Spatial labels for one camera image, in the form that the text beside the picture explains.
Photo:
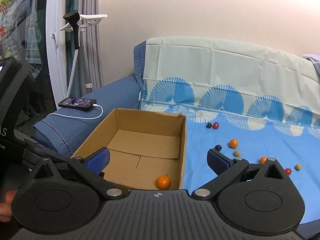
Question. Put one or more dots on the grey curtain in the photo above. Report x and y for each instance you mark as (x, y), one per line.
(88, 68)

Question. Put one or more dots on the person's left hand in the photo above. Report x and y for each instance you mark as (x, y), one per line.
(5, 207)

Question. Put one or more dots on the blue sofa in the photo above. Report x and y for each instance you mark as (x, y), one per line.
(66, 129)

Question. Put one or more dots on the tan round fruit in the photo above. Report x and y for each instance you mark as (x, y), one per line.
(298, 167)
(236, 153)

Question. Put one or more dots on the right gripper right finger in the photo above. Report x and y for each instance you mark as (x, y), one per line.
(229, 172)

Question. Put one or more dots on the plaid shirt hanging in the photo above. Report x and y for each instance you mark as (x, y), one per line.
(33, 37)

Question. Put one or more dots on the grey clothing on sofa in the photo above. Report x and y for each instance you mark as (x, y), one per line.
(315, 60)

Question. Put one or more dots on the blue patterned cloth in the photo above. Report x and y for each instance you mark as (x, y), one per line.
(267, 99)

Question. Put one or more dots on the orange tangerine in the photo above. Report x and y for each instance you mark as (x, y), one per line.
(262, 160)
(233, 143)

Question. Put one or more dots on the black smartphone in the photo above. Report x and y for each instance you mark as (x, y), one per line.
(77, 103)

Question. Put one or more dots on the white door frame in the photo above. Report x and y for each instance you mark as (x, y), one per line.
(56, 48)

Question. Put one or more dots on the red cherry tomato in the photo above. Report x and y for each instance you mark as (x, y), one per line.
(215, 125)
(288, 171)

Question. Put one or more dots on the orange in box corner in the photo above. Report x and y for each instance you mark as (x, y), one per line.
(163, 182)

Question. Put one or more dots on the cardboard box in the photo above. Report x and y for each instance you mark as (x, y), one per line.
(143, 146)

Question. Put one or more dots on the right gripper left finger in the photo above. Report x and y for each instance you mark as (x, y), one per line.
(88, 169)

